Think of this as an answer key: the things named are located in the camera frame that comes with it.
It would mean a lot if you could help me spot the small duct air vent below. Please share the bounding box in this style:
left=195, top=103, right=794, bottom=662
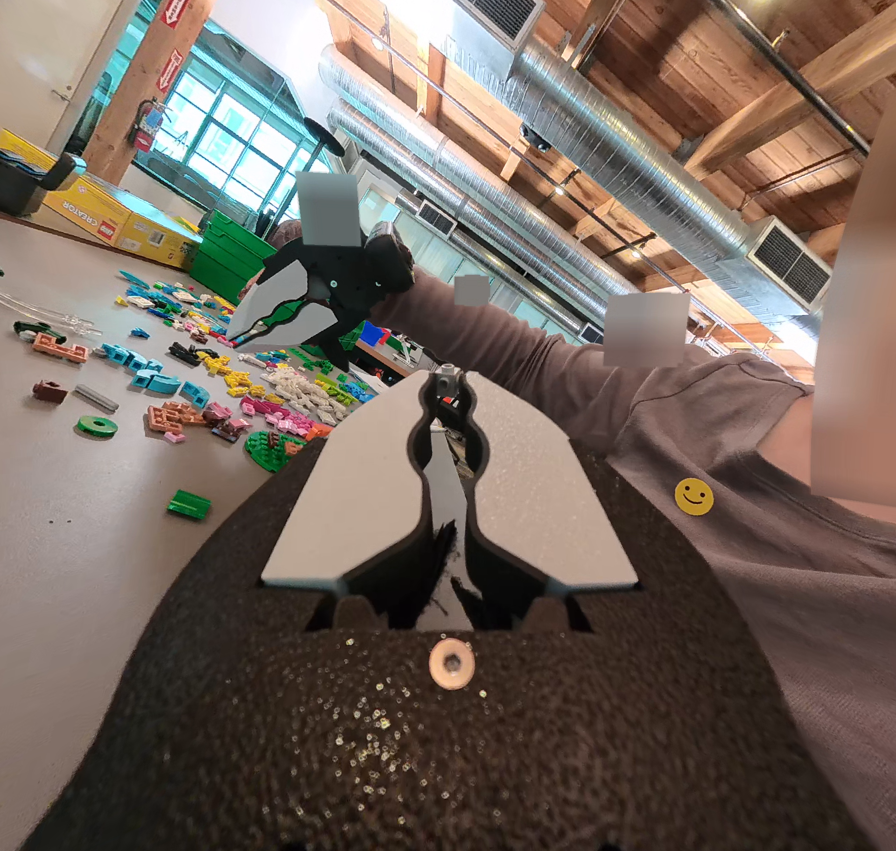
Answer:
left=416, top=196, right=459, bottom=236

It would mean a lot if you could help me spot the black round-top stand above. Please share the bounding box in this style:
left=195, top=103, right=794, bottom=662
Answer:
left=266, top=116, right=345, bottom=236

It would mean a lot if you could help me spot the person's right forearm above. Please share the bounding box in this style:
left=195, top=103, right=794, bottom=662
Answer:
left=371, top=268, right=610, bottom=456

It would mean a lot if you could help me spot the clear plastic toy piece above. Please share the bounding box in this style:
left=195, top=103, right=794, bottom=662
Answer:
left=0, top=291, right=95, bottom=337

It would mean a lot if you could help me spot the person in grey shirt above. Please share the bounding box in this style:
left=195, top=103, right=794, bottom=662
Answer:
left=560, top=343, right=896, bottom=851

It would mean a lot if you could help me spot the glass window wall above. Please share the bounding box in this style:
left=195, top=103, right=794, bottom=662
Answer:
left=133, top=21, right=337, bottom=215

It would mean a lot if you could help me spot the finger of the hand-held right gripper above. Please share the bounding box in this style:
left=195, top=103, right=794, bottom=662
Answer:
left=234, top=300, right=339, bottom=348
left=227, top=259, right=313, bottom=340

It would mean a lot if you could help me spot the large silver air duct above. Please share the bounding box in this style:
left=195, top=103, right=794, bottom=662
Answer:
left=514, top=42, right=820, bottom=337

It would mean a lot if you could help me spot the red fire extinguisher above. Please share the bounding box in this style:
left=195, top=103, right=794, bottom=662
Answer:
left=129, top=97, right=169, bottom=155

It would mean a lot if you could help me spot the green plastic bin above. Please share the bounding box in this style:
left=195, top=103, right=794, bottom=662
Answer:
left=189, top=209, right=281, bottom=306

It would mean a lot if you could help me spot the pile of colourful toy bricks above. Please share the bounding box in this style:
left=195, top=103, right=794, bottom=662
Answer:
left=98, top=270, right=393, bottom=460

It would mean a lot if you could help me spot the person's right hand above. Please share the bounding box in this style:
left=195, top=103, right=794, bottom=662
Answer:
left=364, top=221, right=418, bottom=292

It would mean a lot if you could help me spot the green round base plate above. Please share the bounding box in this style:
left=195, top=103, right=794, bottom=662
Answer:
left=245, top=430, right=307, bottom=474

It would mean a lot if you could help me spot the salmon toy plate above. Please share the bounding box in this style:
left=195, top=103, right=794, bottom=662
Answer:
left=33, top=333, right=91, bottom=364

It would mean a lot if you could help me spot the yellow smiley sticker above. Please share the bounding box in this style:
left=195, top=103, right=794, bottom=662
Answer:
left=674, top=477, right=715, bottom=517

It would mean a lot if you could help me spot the wooden post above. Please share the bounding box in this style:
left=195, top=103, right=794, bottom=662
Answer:
left=83, top=0, right=242, bottom=183

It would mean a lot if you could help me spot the duct end air vent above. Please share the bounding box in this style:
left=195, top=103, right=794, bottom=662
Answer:
left=745, top=217, right=834, bottom=309

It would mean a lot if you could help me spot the large yellow toy box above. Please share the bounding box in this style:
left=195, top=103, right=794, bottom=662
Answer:
left=42, top=172, right=204, bottom=271

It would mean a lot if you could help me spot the slim silver spiral duct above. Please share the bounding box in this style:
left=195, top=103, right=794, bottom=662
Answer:
left=318, top=42, right=631, bottom=306
left=325, top=101, right=610, bottom=344

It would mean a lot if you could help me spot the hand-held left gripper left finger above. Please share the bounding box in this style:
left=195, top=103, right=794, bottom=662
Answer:
left=260, top=370, right=431, bottom=596

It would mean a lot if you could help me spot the white door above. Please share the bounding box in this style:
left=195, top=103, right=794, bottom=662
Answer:
left=0, top=0, right=158, bottom=155

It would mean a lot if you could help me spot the grey desk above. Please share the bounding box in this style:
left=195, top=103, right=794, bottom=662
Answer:
left=0, top=213, right=393, bottom=851

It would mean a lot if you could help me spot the black device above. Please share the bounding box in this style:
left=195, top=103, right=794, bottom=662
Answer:
left=0, top=153, right=88, bottom=216

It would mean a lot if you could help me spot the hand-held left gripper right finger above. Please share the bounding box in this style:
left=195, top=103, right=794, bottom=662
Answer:
left=458, top=370, right=641, bottom=600

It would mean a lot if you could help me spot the black ceiling pipe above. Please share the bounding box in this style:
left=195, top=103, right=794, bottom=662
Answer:
left=665, top=0, right=870, bottom=158

